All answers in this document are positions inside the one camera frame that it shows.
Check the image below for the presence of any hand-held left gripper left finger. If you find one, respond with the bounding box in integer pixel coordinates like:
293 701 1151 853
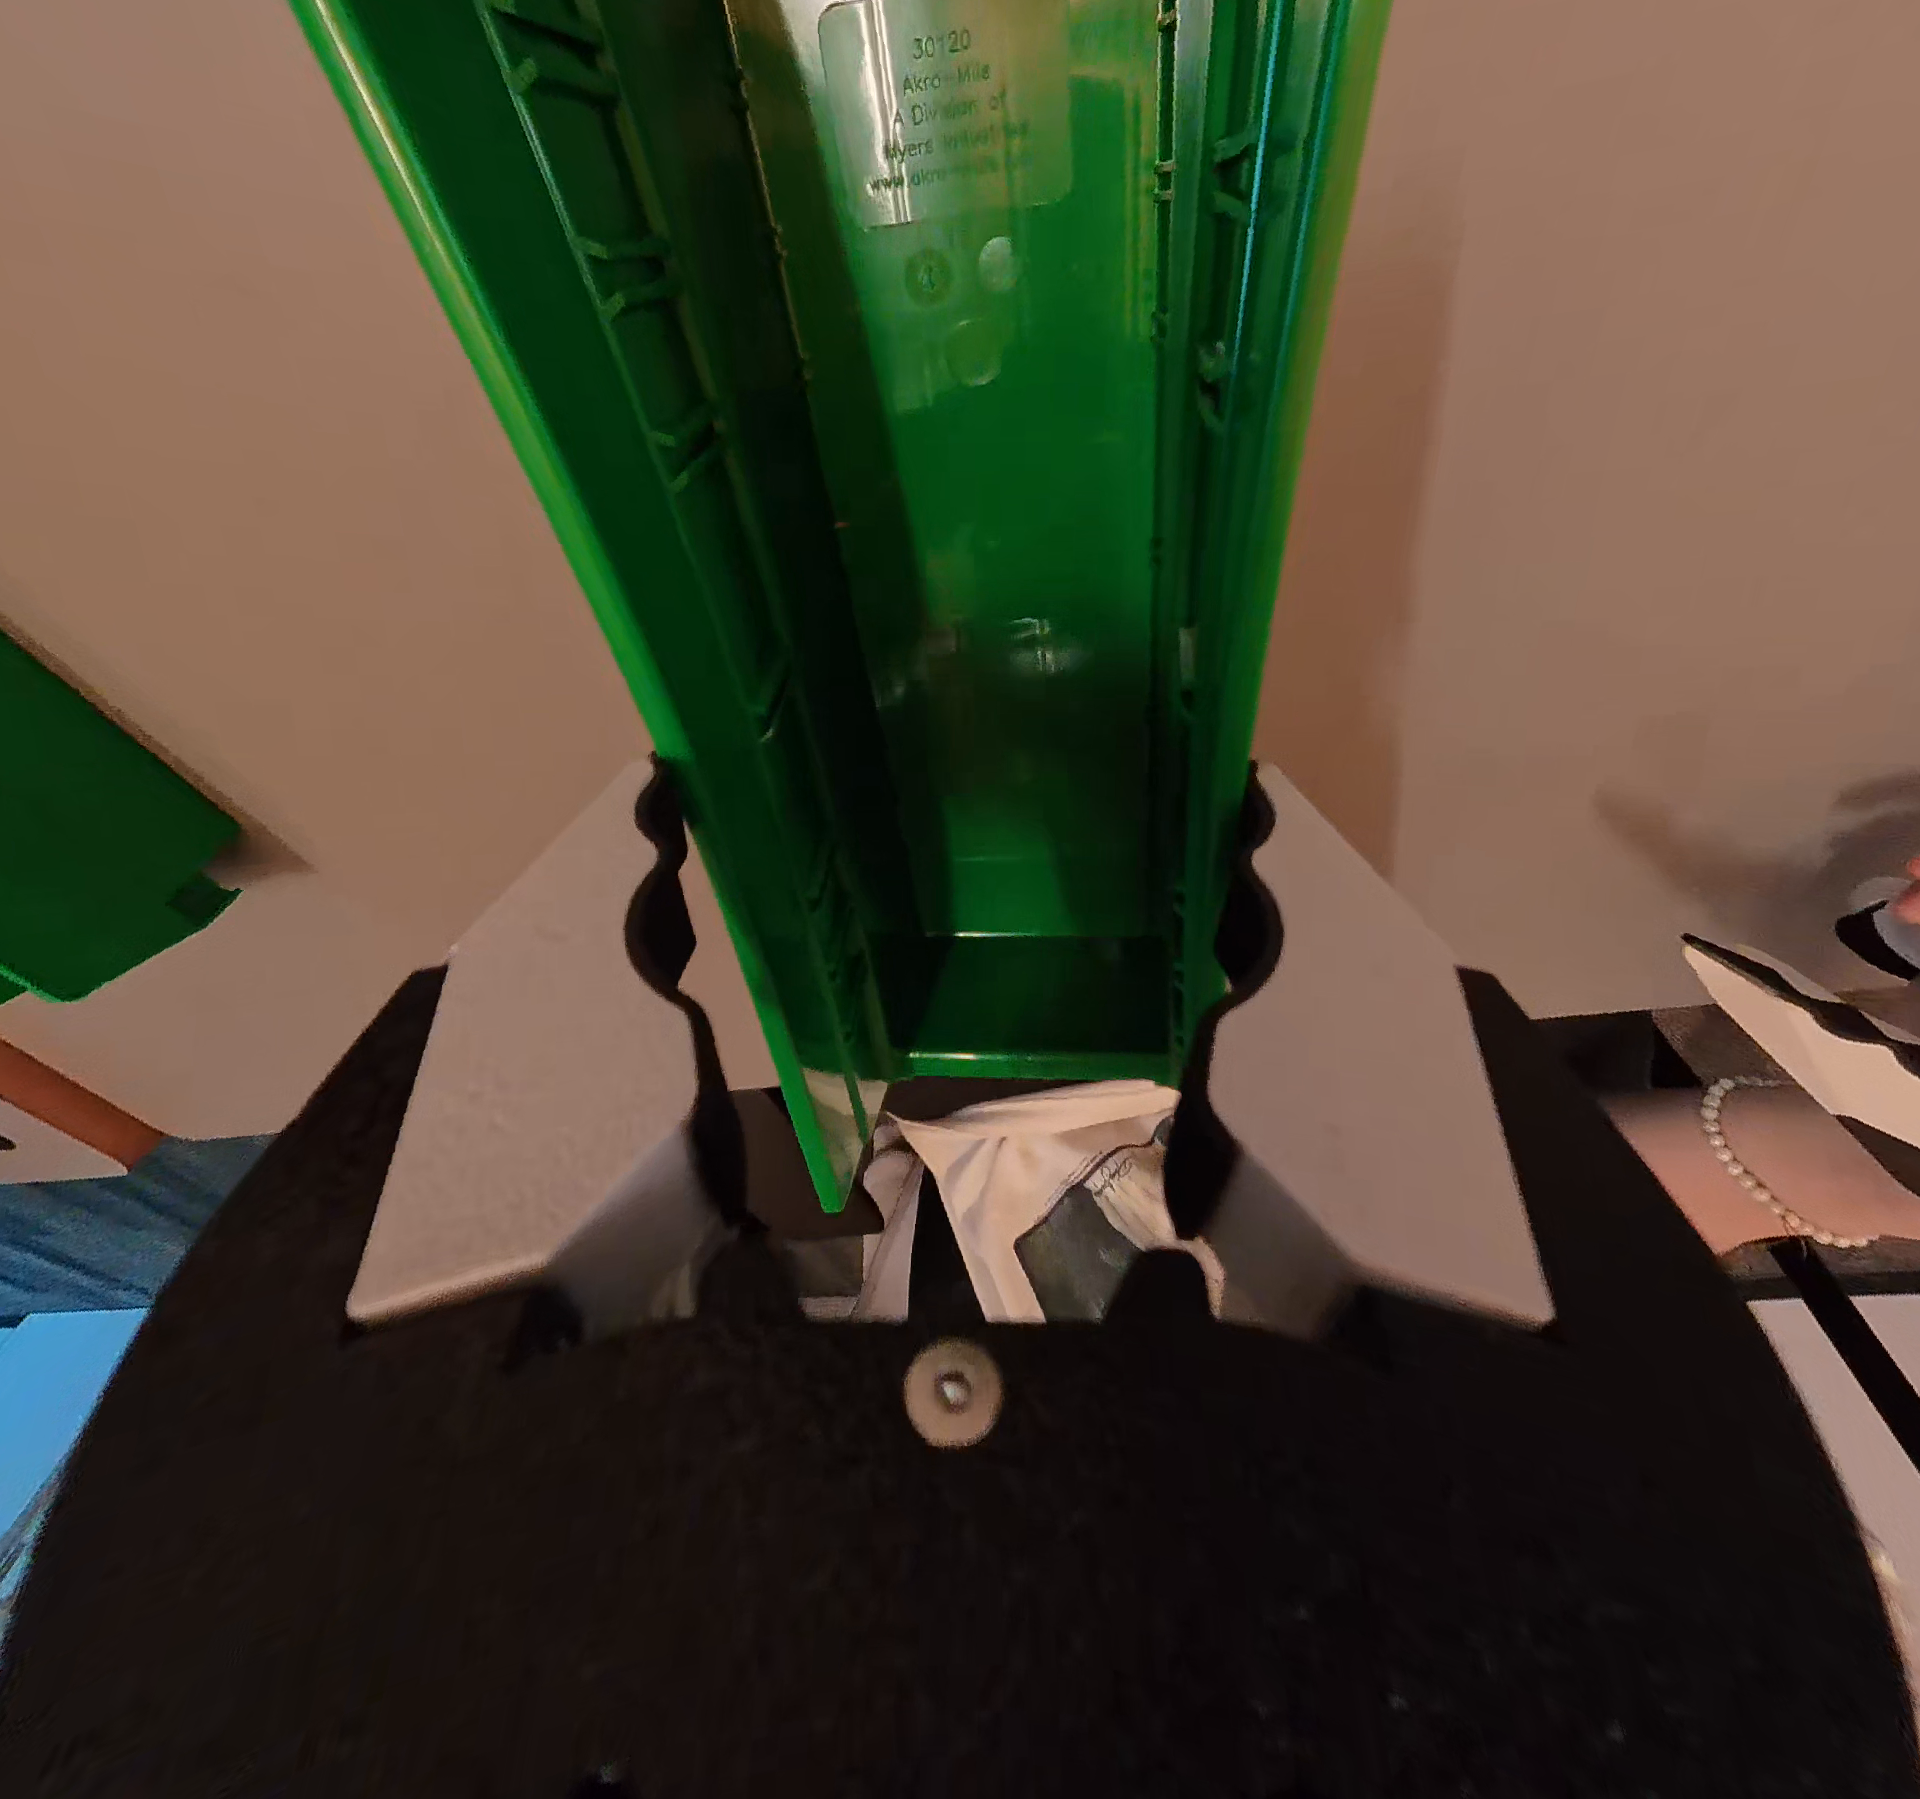
350 755 753 1327

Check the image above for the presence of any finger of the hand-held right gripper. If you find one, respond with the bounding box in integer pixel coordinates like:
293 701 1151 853
1682 930 1920 1159

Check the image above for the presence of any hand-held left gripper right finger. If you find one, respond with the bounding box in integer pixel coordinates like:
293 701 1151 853
1165 762 1556 1340

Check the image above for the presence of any green plastic bin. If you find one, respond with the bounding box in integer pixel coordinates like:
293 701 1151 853
0 630 242 1010
226 0 1418 1222

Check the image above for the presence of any person's right forearm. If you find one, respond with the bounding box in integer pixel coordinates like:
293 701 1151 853
1607 1065 1920 1289

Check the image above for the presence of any white patterned clothing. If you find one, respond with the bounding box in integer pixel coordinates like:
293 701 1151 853
864 1081 1226 1327

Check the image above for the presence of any white pearl bracelet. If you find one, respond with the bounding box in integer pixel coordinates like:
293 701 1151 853
1700 1074 1887 1258

